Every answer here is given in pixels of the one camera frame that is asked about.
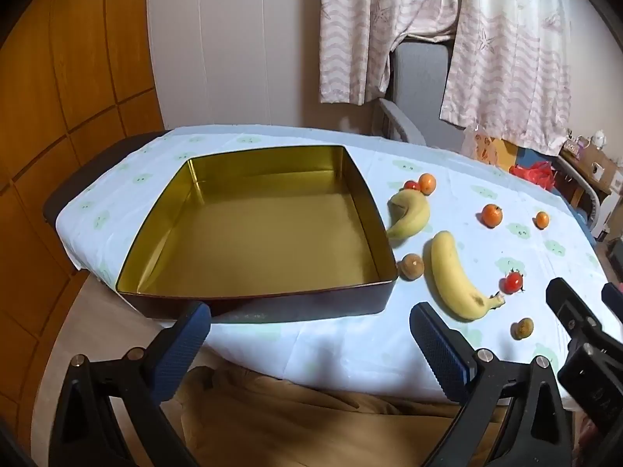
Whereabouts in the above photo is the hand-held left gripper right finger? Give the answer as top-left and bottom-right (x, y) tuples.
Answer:
(409, 302), (578, 467)

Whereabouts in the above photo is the wooden wardrobe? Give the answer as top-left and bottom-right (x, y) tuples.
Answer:
(0, 0), (164, 431)

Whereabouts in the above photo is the grey curved rail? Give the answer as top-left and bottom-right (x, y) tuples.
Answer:
(554, 154), (605, 227)

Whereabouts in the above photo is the white tablecloth with green clouds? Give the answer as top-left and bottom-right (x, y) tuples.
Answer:
(55, 125), (612, 406)

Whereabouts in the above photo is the pink patterned curtain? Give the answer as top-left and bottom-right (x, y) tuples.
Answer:
(318, 0), (461, 106)
(439, 0), (573, 157)

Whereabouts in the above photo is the yellow box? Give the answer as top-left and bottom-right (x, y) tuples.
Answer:
(474, 136), (522, 169)

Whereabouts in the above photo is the red plastic bag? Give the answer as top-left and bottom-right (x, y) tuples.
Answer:
(509, 160), (557, 191)

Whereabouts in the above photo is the gold-lined brown tin box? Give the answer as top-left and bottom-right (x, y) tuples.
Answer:
(116, 144), (399, 325)

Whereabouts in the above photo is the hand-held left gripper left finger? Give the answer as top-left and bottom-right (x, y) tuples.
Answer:
(49, 300), (213, 467)

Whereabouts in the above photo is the grey chair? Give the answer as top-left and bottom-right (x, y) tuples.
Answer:
(378, 39), (469, 147)

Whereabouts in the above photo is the long yellow banana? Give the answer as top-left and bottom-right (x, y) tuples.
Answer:
(424, 230), (506, 322)

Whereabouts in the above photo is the dark brown table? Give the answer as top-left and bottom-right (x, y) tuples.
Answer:
(42, 131), (164, 234)

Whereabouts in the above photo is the short yellow banana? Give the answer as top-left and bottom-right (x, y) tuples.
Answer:
(386, 189), (432, 241)

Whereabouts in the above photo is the brown quilted cloth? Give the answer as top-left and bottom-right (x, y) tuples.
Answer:
(163, 348), (517, 467)

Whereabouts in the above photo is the clear plastic bag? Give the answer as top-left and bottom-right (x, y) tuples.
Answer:
(461, 123), (507, 167)

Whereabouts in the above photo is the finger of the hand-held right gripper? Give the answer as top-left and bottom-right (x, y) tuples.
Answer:
(602, 283), (623, 313)
(546, 277), (623, 442)

